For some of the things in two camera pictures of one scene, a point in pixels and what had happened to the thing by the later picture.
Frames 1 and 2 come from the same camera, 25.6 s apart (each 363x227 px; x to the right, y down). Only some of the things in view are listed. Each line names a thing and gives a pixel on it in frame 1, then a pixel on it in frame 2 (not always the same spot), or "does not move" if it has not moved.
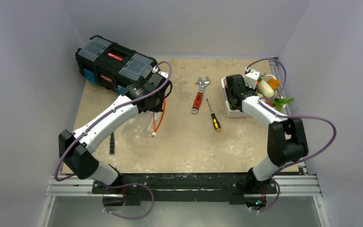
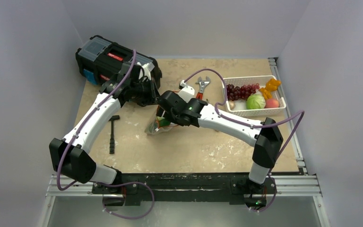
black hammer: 112,144 does not move
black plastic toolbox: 111,65 does not move
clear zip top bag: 140,131 → 159,122
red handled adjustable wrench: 198,97 does not move
